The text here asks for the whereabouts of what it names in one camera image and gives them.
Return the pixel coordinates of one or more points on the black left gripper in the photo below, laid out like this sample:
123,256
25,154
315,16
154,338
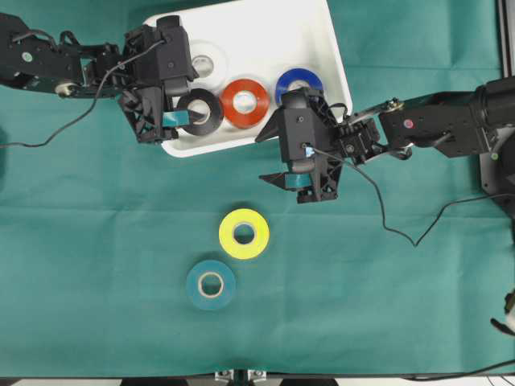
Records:
132,74

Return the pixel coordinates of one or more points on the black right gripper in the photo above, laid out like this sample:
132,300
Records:
335,141

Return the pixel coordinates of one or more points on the black tape roll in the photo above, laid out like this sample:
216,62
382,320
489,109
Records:
203,112

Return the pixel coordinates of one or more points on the red tape roll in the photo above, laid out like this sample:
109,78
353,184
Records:
245,103

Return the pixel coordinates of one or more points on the white tape roll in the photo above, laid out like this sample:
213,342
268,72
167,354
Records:
210,62

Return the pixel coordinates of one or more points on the yellow tape roll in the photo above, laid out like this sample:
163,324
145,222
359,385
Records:
244,234

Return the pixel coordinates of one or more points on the blue tape roll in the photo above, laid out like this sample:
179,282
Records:
296,78

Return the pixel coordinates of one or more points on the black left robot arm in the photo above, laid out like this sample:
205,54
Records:
34,61

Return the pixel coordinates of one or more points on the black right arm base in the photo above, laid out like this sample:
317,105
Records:
497,171

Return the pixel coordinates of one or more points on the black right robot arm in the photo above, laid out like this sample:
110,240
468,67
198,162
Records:
455,123

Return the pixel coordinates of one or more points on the teal green tape roll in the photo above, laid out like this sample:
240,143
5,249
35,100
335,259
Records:
211,285

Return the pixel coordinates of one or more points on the green table cloth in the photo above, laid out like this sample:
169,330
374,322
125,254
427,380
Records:
400,274

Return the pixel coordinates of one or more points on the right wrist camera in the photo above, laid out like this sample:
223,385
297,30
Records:
296,130

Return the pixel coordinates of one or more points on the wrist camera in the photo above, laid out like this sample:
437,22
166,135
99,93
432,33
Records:
174,59
296,130

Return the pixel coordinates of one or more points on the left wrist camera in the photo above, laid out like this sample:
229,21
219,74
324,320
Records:
174,59

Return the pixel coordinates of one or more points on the metal bracket at table edge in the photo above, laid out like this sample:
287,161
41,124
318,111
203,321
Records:
240,377

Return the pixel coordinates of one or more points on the aluminium frame post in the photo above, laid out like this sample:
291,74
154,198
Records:
506,20

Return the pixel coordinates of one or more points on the white object with cables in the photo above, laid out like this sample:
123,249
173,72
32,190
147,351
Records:
507,326

